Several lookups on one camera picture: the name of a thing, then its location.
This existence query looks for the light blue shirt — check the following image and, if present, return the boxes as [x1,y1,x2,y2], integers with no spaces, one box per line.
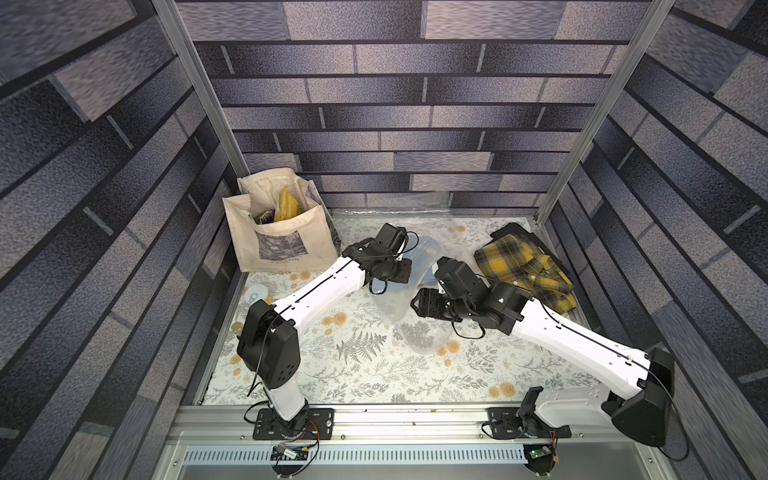
[403,236,457,290]

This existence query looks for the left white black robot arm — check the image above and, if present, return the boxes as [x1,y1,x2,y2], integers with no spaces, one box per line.
[237,223,418,435]

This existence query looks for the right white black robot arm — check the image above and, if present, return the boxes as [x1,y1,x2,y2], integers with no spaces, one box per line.
[411,257,674,447]

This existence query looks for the yellow black plaid shirt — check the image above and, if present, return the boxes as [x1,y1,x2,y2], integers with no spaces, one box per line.
[474,234,577,314]

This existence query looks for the beige canvas tote bag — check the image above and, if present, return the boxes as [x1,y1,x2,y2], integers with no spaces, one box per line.
[223,168,341,273]

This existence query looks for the black tray under shirts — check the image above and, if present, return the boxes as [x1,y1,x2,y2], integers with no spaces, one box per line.
[490,223,568,273]

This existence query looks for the floral patterned table cloth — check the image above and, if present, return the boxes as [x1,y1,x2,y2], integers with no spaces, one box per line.
[201,214,597,406]

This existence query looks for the yellow snack packet in tote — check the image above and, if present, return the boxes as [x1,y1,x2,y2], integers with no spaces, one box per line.
[274,187,301,222]

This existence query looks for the right small circuit board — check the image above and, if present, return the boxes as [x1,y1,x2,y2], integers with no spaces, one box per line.
[523,445,558,477]

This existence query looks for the small circuit board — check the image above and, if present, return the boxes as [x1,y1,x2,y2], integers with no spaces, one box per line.
[523,445,558,477]
[270,444,311,463]

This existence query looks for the left small circuit board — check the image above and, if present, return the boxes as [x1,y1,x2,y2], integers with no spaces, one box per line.
[270,444,311,463]

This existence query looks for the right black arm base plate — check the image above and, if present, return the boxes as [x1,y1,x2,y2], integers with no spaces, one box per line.
[487,407,572,440]

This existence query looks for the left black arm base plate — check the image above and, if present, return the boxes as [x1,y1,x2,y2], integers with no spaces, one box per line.
[252,407,336,441]

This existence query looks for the aluminium front rail frame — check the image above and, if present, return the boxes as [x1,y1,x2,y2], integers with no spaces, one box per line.
[149,401,676,480]

